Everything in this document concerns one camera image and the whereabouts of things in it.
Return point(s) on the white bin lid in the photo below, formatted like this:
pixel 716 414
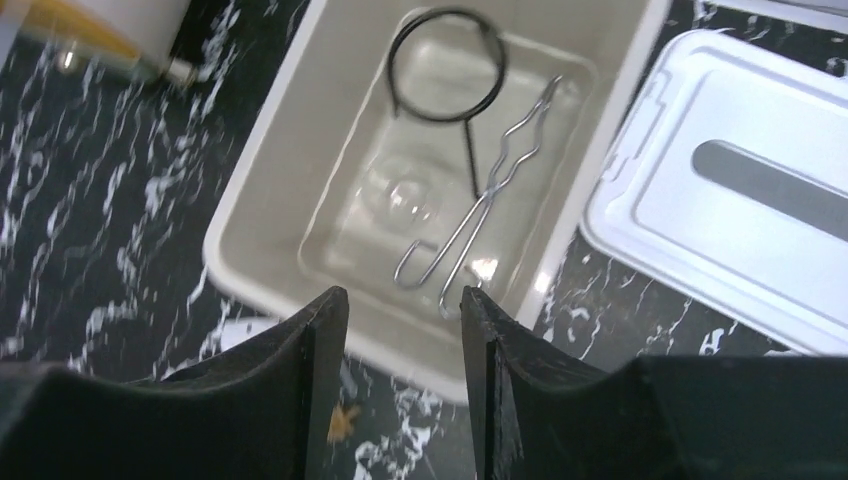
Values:
pixel 728 183

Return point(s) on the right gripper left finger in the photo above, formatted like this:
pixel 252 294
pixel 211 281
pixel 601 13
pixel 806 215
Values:
pixel 259 410

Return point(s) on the metal crucible tongs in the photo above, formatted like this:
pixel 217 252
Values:
pixel 481 208

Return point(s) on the clear glass beaker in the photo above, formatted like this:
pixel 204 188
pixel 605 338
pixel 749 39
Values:
pixel 400 193

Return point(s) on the round beige drawer cabinet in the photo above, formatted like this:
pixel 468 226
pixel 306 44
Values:
pixel 133 39

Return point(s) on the beige plastic bin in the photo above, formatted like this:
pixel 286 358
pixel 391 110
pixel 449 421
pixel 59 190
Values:
pixel 407 149

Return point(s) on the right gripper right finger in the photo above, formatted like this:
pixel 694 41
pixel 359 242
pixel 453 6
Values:
pixel 538 413

